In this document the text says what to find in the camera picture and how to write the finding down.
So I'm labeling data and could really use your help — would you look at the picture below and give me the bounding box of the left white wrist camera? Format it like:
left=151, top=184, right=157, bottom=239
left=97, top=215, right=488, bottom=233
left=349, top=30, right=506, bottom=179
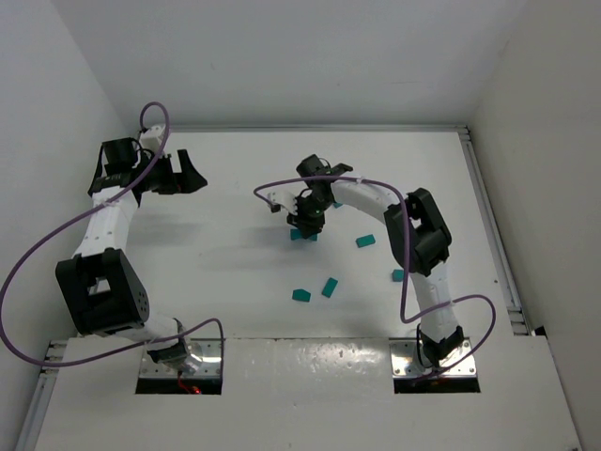
left=138, top=124, right=165, bottom=153

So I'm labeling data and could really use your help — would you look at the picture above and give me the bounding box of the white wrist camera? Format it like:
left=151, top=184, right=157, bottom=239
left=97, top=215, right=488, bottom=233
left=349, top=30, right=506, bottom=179
left=138, top=124, right=165, bottom=153
left=267, top=191, right=298, bottom=215

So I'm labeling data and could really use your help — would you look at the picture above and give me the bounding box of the aluminium frame rail left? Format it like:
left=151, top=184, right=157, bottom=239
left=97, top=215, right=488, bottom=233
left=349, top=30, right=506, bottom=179
left=15, top=340, right=67, bottom=451

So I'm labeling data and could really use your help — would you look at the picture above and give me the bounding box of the aluminium frame rail back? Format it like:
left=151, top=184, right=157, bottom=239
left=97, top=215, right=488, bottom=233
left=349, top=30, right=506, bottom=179
left=174, top=124, right=469, bottom=133

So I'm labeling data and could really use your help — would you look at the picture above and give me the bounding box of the purple cable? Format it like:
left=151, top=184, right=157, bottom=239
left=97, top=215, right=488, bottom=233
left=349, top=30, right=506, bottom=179
left=253, top=176, right=497, bottom=377
left=0, top=101, right=225, bottom=365

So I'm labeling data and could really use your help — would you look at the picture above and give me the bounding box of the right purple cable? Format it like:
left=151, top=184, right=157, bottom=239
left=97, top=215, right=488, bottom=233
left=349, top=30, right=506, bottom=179
left=253, top=176, right=497, bottom=377

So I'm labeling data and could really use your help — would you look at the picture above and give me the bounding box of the aluminium frame rail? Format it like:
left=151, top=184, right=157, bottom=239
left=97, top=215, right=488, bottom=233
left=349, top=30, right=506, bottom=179
left=15, top=340, right=67, bottom=451
left=174, top=124, right=469, bottom=133
left=459, top=127, right=532, bottom=336

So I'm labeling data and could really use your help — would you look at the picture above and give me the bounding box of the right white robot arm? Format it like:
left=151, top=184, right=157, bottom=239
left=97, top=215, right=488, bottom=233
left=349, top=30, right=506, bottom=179
left=286, top=154, right=464, bottom=367

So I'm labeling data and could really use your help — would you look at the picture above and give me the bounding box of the aluminium frame rail right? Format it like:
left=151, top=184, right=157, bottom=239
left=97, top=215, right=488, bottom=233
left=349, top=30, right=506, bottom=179
left=459, top=127, right=532, bottom=336

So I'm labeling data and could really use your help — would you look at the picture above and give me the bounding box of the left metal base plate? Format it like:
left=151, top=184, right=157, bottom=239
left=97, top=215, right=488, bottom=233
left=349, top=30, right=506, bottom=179
left=138, top=338, right=222, bottom=380

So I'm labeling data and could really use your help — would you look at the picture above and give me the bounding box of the teal pentagon roof block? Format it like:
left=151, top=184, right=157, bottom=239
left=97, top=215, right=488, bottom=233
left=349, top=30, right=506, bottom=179
left=291, top=288, right=311, bottom=303

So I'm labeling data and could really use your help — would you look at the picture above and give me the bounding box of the teal long rectangular block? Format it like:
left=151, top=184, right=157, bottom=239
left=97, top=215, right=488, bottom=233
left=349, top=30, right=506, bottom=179
left=355, top=234, right=376, bottom=248

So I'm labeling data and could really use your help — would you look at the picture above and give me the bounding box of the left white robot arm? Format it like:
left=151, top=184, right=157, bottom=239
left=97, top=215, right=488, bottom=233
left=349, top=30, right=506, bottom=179
left=55, top=129, right=208, bottom=371

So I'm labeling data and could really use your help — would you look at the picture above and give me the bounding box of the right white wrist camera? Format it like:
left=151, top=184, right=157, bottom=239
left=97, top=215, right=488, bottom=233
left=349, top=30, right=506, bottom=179
left=267, top=191, right=298, bottom=215

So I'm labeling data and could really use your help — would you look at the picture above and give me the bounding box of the metal base plate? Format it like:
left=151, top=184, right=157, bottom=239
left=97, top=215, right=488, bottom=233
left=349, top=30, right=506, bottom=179
left=389, top=338, right=477, bottom=381
left=138, top=338, right=222, bottom=380

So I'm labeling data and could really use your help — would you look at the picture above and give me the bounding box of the teal small rectangular block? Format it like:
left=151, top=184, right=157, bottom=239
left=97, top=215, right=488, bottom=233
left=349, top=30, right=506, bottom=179
left=321, top=277, right=338, bottom=298

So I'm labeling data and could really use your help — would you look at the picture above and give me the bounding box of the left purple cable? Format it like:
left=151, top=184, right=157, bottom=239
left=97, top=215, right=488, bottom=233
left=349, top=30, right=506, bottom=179
left=0, top=101, right=225, bottom=365

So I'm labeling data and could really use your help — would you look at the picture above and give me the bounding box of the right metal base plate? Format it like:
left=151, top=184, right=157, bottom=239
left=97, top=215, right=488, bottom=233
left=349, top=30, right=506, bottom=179
left=389, top=338, right=477, bottom=381

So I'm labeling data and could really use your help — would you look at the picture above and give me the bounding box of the teal arch block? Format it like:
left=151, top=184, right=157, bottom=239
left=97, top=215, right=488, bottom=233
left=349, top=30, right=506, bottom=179
left=289, top=228, right=318, bottom=241

